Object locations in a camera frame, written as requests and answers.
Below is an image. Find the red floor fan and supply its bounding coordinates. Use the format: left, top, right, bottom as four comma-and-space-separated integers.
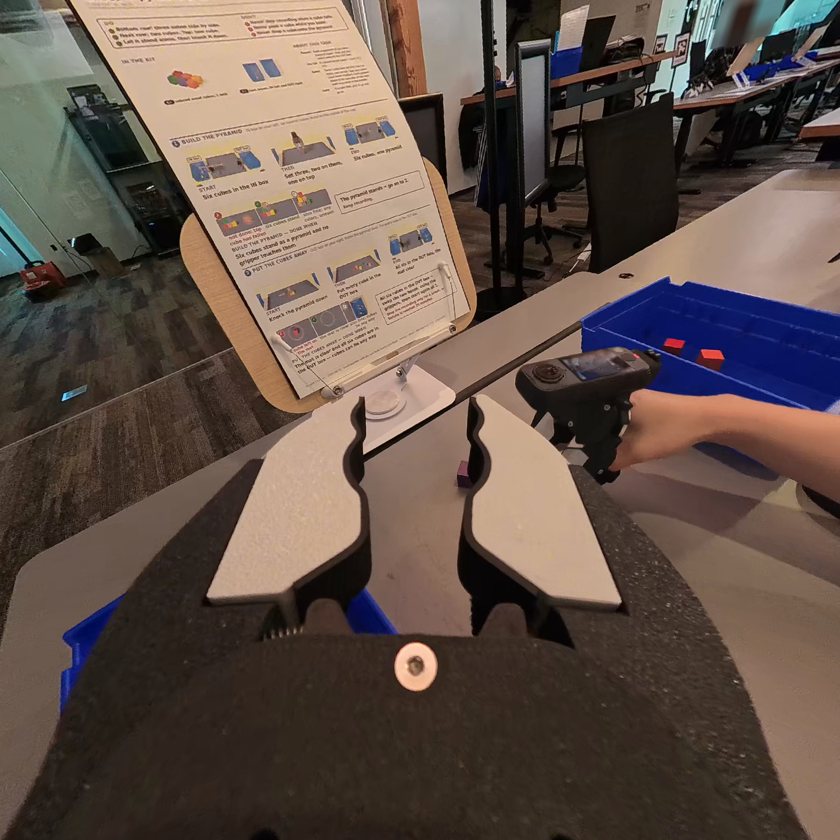
17, 260, 68, 301

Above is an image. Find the black laptop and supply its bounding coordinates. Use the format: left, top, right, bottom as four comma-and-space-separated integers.
577, 14, 618, 74

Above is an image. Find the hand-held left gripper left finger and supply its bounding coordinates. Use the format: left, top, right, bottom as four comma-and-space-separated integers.
206, 396, 374, 627

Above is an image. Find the printed instruction sheet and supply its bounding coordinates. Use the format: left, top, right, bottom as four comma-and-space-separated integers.
64, 0, 473, 400

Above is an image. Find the black computer monitor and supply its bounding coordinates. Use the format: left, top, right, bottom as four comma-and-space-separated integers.
513, 38, 554, 206
398, 92, 449, 193

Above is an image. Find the person's right forearm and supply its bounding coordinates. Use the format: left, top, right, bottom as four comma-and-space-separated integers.
702, 392, 840, 485

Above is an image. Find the blue plastic storage bin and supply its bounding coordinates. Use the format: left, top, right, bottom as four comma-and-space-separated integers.
59, 587, 399, 714
580, 276, 840, 483
744, 55, 819, 84

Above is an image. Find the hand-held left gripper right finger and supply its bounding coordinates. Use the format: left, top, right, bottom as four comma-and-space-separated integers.
457, 393, 624, 616

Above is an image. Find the wooden top desk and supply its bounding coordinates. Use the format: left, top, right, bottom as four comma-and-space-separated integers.
459, 49, 678, 132

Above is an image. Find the person's right hand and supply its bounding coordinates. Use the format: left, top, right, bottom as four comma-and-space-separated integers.
606, 390, 714, 472

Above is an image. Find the black metal shelf rack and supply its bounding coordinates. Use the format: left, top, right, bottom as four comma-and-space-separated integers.
64, 97, 193, 258

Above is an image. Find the wooden support post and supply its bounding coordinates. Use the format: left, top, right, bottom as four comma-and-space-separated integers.
385, 0, 429, 100

